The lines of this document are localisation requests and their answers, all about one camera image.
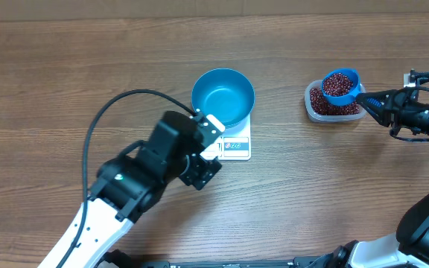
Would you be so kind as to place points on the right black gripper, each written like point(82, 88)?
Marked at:
point(394, 104)

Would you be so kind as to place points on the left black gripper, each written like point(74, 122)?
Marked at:
point(202, 170)

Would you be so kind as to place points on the blue plastic measuring scoop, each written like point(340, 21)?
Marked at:
point(341, 86)

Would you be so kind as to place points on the red beans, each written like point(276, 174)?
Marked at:
point(336, 94)

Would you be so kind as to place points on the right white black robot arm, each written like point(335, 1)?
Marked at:
point(385, 178)

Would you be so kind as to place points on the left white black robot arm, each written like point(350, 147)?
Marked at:
point(133, 182)

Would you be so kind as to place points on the white digital kitchen scale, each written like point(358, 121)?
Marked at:
point(234, 144)

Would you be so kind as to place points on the teal blue bowl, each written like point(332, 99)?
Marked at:
point(224, 93)

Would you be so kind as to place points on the clear plastic container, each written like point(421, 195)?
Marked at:
point(321, 111)

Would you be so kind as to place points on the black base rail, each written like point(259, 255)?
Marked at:
point(118, 259)

